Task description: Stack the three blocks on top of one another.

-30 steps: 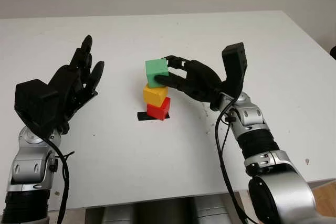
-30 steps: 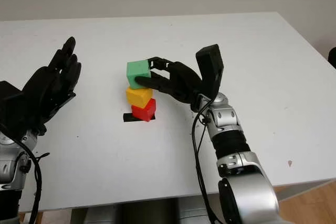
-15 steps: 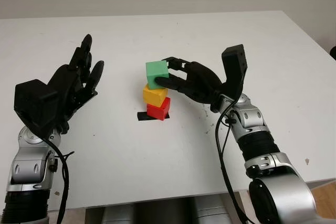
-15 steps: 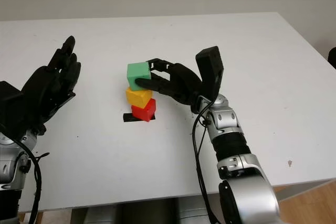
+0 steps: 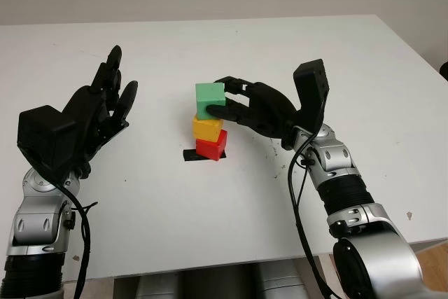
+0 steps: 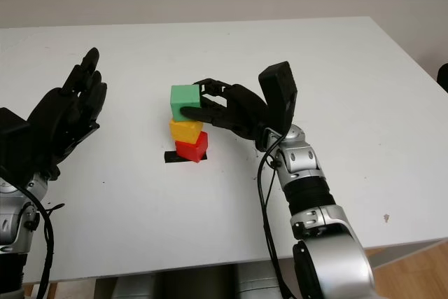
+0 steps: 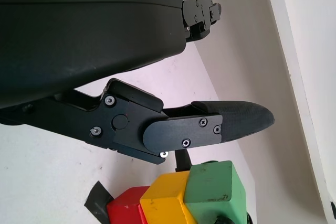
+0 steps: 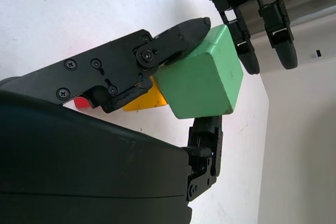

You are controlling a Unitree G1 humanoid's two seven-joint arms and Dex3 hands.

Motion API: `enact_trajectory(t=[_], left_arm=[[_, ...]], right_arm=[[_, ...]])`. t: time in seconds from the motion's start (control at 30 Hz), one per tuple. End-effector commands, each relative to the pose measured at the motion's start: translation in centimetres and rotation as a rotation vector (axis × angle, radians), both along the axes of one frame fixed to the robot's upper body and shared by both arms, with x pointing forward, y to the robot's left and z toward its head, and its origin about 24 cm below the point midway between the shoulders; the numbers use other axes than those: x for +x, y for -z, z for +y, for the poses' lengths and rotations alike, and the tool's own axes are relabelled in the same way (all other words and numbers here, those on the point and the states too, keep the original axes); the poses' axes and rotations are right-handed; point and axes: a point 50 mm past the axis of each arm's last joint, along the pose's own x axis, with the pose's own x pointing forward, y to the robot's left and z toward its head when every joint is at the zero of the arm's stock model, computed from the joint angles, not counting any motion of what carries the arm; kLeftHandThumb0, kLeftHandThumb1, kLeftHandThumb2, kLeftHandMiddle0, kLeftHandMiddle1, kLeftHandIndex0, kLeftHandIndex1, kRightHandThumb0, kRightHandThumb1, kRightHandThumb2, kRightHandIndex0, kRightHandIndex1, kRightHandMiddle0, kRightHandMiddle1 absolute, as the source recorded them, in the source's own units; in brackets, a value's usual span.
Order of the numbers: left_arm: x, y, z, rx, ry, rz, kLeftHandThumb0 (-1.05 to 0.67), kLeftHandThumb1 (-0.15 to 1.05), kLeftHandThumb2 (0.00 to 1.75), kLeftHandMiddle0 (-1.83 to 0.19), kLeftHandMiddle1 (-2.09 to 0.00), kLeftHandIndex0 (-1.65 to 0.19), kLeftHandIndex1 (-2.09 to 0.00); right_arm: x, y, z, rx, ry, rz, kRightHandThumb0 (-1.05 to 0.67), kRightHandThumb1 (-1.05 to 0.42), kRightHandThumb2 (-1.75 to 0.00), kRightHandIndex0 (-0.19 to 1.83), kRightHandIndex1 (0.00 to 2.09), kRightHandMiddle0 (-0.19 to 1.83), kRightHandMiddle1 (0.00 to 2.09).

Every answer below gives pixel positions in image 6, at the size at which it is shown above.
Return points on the black tape strip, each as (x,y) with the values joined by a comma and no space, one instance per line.
(169,157)

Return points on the silver robot leg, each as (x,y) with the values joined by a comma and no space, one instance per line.
(257,283)
(134,288)

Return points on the red cube block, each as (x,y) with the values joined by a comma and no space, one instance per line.
(192,148)

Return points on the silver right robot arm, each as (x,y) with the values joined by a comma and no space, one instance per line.
(315,208)

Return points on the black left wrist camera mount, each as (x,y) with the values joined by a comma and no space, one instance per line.
(14,138)

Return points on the silver left robot leg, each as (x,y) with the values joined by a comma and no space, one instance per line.
(134,288)

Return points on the yellow cube block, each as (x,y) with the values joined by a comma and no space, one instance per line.
(183,131)

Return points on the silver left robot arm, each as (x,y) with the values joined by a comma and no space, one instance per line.
(14,215)

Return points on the silver right robot leg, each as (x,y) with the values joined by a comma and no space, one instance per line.
(257,283)

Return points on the dark background object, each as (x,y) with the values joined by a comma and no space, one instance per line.
(443,76)

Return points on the green cube block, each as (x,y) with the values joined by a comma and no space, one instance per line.
(183,97)

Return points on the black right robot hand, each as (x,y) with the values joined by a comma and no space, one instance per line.
(245,113)

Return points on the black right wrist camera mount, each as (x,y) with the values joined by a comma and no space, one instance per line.
(280,96)

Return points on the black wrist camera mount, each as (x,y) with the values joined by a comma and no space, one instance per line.
(280,96)
(14,138)

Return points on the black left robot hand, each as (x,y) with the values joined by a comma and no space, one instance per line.
(59,120)

